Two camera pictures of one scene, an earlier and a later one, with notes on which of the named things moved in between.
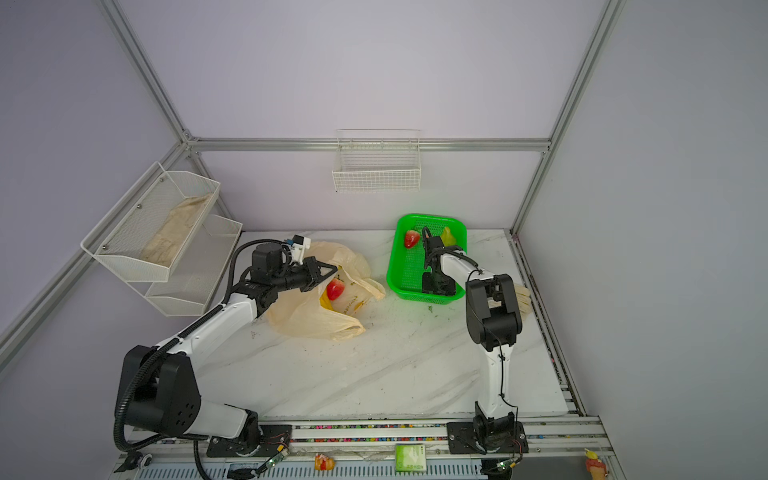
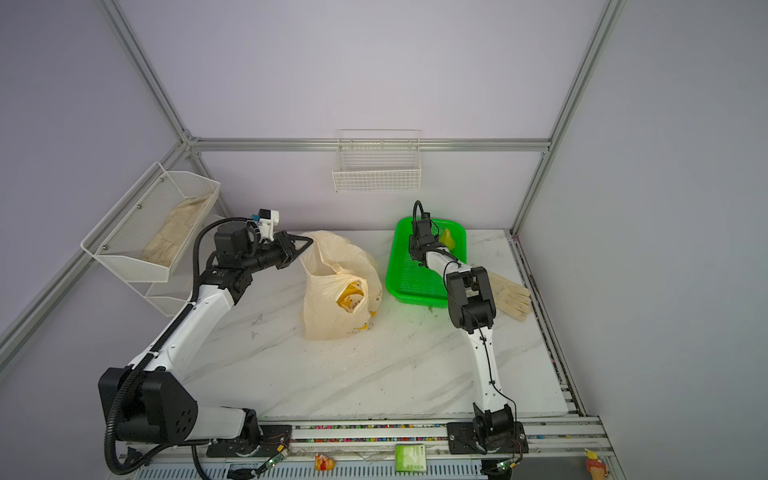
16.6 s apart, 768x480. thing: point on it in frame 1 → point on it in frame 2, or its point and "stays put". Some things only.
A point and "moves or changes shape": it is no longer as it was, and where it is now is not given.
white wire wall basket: x=377 y=160 stays put
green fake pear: x=447 y=237 stays put
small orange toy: x=323 y=462 stays put
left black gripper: x=309 y=272 → x=285 y=249
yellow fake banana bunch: x=325 y=302 → x=351 y=288
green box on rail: x=410 y=458 stays put
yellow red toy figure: x=595 y=466 stays put
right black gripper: x=428 y=245 → x=421 y=238
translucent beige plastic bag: x=300 y=315 moves or changes shape
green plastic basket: x=407 y=265 stays put
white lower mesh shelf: x=195 y=275 stays put
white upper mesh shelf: x=145 y=234 stays put
